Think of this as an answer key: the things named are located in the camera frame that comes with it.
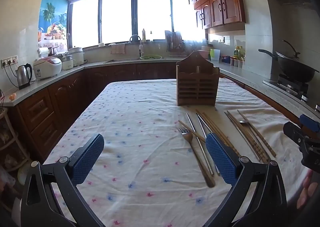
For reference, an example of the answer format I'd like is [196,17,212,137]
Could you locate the pink container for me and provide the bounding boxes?
[200,46,213,59]

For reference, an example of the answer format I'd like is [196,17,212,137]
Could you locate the metal chopstick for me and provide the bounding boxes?
[186,113,215,176]
[196,113,221,175]

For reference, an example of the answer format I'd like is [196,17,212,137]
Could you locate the cooking oil bottles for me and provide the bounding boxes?
[234,45,245,60]

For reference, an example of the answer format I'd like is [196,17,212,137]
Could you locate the gas stove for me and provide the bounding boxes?
[263,74,310,102]

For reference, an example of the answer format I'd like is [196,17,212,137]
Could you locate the wall socket strip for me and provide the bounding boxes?
[1,55,19,68]

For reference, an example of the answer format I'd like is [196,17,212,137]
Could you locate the wooden utensil holder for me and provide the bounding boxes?
[176,50,220,106]

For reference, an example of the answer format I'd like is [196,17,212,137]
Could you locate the kitchen window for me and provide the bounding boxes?
[67,0,208,50]

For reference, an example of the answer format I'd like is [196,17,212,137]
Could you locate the fork with wooden handle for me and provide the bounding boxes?
[178,128,216,188]

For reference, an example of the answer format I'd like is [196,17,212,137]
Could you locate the person's right hand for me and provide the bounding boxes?
[297,169,318,210]

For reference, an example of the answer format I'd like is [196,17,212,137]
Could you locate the kitchen faucet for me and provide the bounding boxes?
[129,34,143,58]

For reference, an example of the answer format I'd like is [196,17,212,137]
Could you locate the tropical fruit wall poster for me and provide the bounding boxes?
[37,0,69,41]

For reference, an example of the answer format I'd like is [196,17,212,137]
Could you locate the brown wooden chopstick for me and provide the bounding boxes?
[202,112,242,157]
[196,109,218,135]

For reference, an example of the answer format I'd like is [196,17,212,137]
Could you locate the black wok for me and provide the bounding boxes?
[258,49,320,83]

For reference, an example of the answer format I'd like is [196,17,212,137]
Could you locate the thin grey chopstick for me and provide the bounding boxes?
[224,110,262,164]

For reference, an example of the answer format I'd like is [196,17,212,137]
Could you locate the wok lid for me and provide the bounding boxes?
[275,40,300,59]

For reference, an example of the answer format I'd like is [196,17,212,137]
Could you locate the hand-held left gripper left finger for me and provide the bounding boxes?
[20,133,105,227]

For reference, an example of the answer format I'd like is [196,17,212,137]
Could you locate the large white cooker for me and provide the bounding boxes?
[68,46,85,66]

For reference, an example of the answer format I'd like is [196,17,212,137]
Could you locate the white floral tablecloth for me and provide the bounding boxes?
[42,78,310,227]

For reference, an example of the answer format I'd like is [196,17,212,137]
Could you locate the patterned wooden chopstick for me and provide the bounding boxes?
[226,110,268,164]

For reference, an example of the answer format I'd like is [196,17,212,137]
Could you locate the pink dish cloth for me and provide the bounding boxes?
[111,44,126,55]

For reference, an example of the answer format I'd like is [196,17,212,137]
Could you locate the wooden lower cabinets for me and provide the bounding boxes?
[15,63,180,160]

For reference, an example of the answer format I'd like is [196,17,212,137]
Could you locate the white pink rice cooker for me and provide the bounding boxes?
[33,57,62,81]

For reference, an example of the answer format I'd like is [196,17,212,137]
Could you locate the clear jug with green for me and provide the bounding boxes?
[209,48,220,62]

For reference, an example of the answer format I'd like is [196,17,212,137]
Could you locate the dish rack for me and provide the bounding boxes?
[164,30,187,57]

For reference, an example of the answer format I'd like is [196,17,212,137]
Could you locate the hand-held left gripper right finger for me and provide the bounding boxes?
[205,132,288,227]

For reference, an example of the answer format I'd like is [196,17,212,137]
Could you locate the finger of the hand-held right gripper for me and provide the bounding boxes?
[299,114,320,133]
[283,121,305,145]

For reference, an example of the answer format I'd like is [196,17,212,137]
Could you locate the steel electric kettle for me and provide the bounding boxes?
[15,63,33,90]

